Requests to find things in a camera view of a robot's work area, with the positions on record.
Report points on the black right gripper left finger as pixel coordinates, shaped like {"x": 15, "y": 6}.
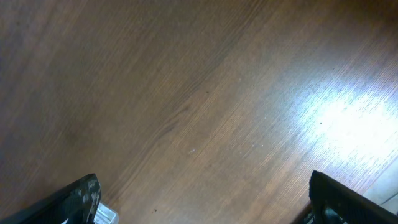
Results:
{"x": 76, "y": 203}

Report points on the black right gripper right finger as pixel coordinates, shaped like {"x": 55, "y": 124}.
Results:
{"x": 332, "y": 202}

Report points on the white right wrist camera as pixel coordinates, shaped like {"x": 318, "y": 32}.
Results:
{"x": 105, "y": 214}

